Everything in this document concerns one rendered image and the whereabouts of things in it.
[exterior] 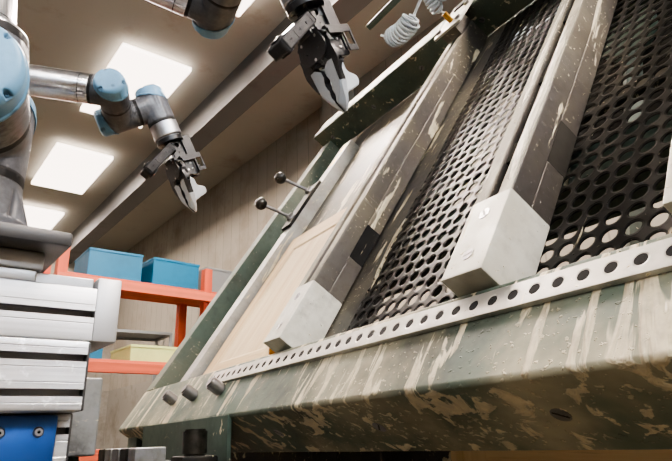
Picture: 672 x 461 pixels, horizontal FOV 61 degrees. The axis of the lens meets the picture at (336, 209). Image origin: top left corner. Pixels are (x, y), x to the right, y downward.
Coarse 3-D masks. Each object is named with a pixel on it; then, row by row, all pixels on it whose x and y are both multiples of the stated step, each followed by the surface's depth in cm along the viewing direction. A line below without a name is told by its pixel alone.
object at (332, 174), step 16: (352, 144) 191; (336, 160) 185; (336, 176) 182; (320, 192) 177; (304, 208) 171; (304, 224) 169; (288, 240) 165; (272, 256) 160; (256, 272) 160; (256, 288) 154; (240, 304) 150; (224, 320) 149; (224, 336) 145; (208, 352) 141; (192, 368) 139
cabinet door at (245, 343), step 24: (336, 216) 143; (312, 240) 146; (288, 264) 148; (264, 288) 149; (288, 288) 132; (264, 312) 134; (240, 336) 135; (264, 336) 120; (216, 360) 136; (240, 360) 120
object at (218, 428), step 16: (224, 416) 94; (144, 432) 130; (160, 432) 121; (176, 432) 112; (192, 432) 92; (208, 432) 99; (224, 432) 93; (128, 448) 104; (144, 448) 100; (160, 448) 101; (176, 448) 111; (192, 448) 91; (208, 448) 98; (224, 448) 92
